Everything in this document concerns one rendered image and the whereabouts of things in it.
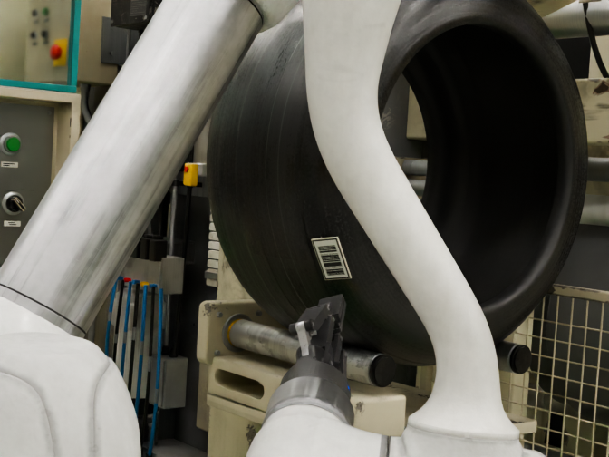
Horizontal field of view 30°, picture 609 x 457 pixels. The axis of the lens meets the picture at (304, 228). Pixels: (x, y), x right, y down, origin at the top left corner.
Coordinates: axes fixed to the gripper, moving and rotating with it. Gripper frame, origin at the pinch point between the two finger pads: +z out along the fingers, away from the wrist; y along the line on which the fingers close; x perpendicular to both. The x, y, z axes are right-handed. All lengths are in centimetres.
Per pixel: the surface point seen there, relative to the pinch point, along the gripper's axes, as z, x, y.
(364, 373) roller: 13.3, -1.9, 16.0
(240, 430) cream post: 38, -31, 34
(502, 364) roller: 31.7, 13.9, 30.3
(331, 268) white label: 13.1, -1.2, -0.1
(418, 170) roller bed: 83, 4, 16
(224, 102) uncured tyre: 31.6, -11.7, -20.6
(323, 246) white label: 13.2, -1.0, -3.4
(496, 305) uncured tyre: 28.5, 16.0, 18.8
